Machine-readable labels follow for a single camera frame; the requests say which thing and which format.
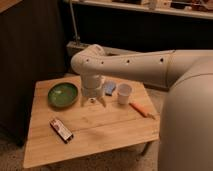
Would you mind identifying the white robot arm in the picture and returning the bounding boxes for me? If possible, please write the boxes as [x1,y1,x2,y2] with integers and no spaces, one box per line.
[71,44,213,171]

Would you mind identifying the orange carrot toy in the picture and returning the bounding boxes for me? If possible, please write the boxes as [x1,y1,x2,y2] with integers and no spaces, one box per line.
[129,103,156,120]

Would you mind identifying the green ceramic bowl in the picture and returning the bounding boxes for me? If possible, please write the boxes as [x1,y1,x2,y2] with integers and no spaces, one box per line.
[47,82,78,108]

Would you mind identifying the upper wooden shelf board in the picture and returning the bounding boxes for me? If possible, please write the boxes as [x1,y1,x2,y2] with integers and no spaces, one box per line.
[63,0,213,20]

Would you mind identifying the white ceramic cup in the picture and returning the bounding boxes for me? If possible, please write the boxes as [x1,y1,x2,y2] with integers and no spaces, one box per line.
[117,83,132,105]

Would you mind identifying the wooden table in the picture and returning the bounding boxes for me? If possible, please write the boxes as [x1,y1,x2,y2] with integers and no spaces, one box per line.
[23,79,160,168]

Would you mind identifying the metal shelf pole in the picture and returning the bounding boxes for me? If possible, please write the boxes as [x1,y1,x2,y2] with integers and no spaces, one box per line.
[69,0,80,45]

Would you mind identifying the blue sponge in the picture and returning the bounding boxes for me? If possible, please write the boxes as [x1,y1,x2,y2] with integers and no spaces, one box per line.
[104,81,116,96]

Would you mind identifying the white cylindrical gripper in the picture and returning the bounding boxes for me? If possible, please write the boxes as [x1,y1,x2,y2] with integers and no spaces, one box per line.
[80,75,106,107]

